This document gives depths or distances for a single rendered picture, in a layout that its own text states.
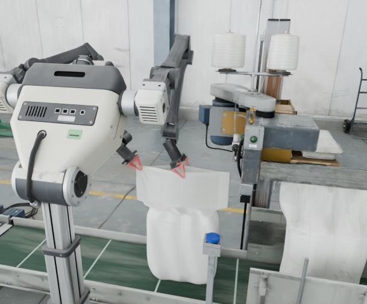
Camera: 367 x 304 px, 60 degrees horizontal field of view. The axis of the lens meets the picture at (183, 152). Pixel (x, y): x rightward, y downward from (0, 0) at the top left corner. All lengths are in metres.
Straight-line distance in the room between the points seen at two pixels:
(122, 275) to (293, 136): 1.22
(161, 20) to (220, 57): 4.72
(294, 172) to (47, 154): 1.08
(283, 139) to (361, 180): 0.46
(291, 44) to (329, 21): 5.02
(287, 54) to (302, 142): 0.43
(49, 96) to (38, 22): 6.70
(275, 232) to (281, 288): 0.53
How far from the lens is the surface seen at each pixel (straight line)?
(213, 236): 1.45
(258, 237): 2.04
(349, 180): 1.67
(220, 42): 1.59
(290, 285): 1.56
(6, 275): 2.23
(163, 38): 6.25
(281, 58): 1.60
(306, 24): 6.55
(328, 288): 1.58
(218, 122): 1.77
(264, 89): 1.83
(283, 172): 1.60
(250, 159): 1.40
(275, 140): 1.38
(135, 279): 1.95
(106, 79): 1.16
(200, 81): 6.62
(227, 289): 1.91
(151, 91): 1.10
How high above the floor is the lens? 1.68
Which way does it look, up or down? 20 degrees down
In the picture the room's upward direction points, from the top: 1 degrees clockwise
